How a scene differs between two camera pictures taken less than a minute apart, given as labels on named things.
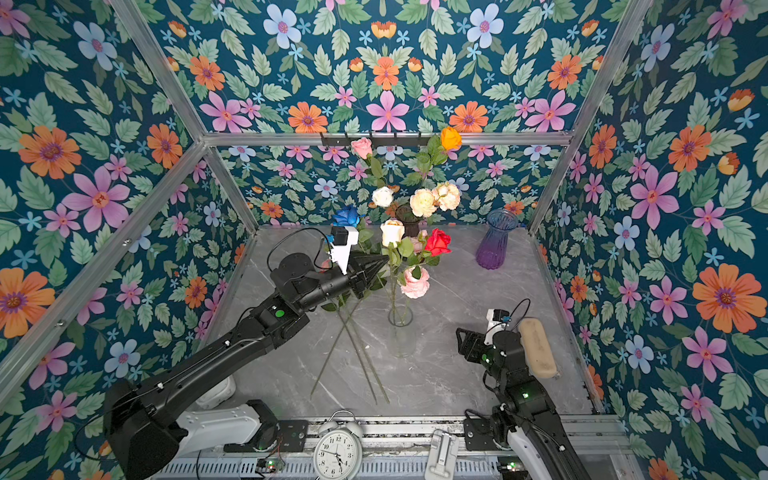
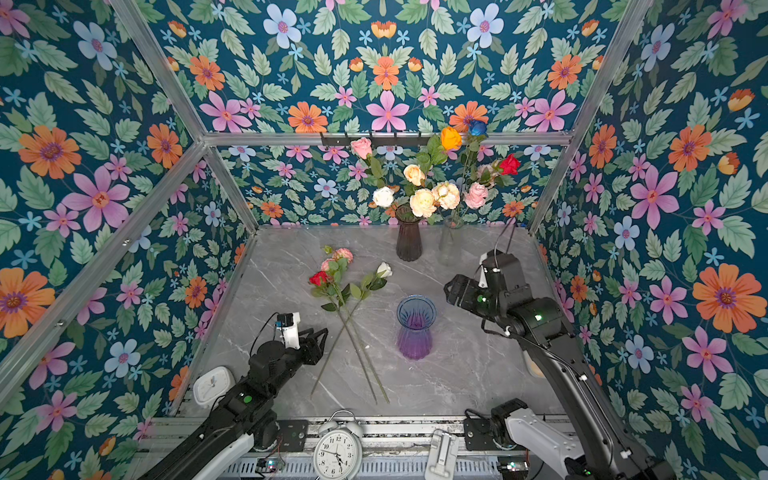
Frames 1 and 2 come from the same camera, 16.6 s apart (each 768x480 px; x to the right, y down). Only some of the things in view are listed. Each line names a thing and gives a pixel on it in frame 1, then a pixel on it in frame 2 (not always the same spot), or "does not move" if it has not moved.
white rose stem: x=383 y=196 does not move
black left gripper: x=358 y=263 to x=309 y=348
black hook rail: x=376 y=141 does not move
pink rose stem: x=362 y=148 does not move
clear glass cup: x=402 y=331 to x=450 y=240
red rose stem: x=439 y=243 to x=509 y=165
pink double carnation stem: x=414 y=282 to x=475 y=193
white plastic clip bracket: x=442 y=456 does not move
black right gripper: x=471 y=339 to x=459 y=281
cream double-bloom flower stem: x=425 y=202 does not move
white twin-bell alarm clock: x=338 y=449 does not move
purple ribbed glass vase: x=492 y=249 to x=416 y=314
